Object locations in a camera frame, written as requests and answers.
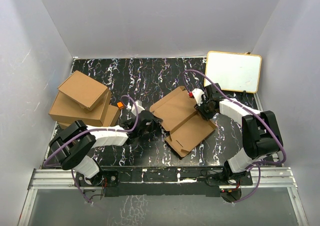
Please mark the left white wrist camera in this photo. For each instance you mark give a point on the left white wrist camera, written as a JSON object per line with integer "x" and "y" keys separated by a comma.
{"x": 135, "y": 108}

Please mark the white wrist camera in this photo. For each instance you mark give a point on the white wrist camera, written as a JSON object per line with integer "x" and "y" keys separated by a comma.
{"x": 135, "y": 108}
{"x": 198, "y": 95}

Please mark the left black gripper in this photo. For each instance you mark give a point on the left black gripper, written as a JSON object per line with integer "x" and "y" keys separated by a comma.
{"x": 156, "y": 121}

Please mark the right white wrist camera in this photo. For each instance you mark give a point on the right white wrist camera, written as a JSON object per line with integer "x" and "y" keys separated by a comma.
{"x": 198, "y": 95}

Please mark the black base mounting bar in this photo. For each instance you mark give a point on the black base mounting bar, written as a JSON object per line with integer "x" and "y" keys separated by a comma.
{"x": 158, "y": 181}

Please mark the white board yellow frame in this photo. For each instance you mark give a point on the white board yellow frame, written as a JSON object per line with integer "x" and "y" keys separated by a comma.
{"x": 233, "y": 71}

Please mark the bottom folded cardboard box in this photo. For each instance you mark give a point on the bottom folded cardboard box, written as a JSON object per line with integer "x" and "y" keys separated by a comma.
{"x": 111, "y": 117}

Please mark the top small folded cardboard box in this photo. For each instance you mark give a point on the top small folded cardboard box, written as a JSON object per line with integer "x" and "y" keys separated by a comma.
{"x": 84, "y": 90}

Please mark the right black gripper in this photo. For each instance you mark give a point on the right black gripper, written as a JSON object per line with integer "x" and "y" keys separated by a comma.
{"x": 200, "y": 110}

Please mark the brown cardboard box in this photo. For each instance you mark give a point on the brown cardboard box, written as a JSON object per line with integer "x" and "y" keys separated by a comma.
{"x": 186, "y": 127}

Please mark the small orange block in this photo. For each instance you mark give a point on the small orange block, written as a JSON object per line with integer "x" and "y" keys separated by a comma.
{"x": 120, "y": 105}

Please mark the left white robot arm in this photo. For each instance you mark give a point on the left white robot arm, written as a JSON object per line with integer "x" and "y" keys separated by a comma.
{"x": 71, "y": 146}

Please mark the aluminium frame rail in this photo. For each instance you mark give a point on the aluminium frame rail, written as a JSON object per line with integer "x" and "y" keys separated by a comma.
{"x": 271, "y": 177}

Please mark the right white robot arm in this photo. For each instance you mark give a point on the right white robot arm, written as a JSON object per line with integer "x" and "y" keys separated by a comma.
{"x": 260, "y": 132}

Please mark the middle folded cardboard box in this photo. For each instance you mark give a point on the middle folded cardboard box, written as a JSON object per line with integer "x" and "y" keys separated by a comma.
{"x": 66, "y": 110}

